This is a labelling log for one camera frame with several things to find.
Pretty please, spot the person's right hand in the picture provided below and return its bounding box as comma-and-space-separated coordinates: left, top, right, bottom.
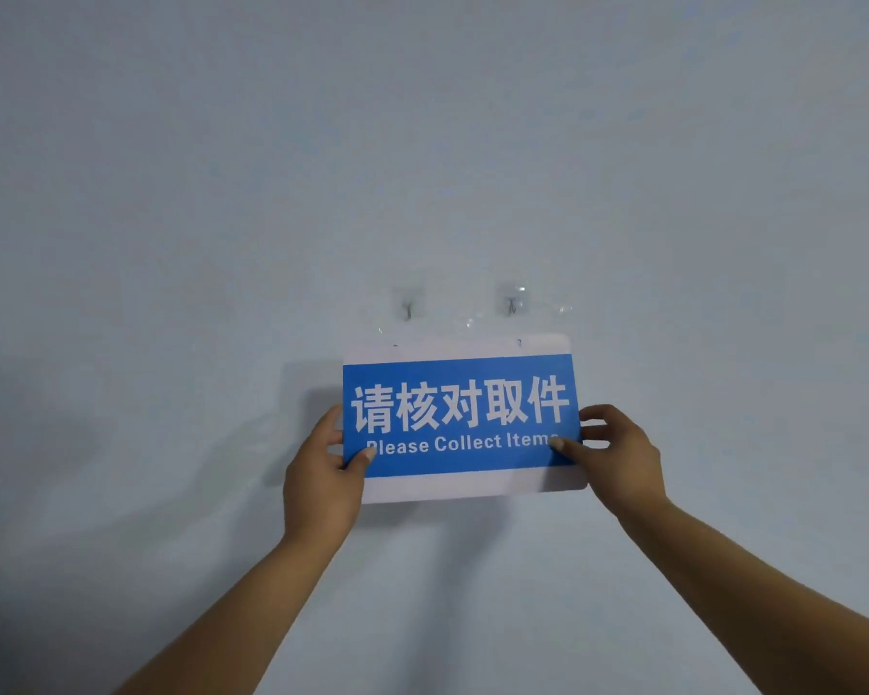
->
549, 404, 669, 519

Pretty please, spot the person's left forearm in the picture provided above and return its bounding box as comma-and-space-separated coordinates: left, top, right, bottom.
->
114, 535, 334, 695

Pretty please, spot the person's left hand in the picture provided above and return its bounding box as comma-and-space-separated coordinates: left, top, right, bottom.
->
282, 405, 378, 554

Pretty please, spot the person's right forearm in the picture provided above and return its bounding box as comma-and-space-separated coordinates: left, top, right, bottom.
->
616, 498, 869, 695

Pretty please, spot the blue and white sign board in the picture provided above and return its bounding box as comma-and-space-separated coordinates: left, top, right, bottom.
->
341, 334, 589, 505

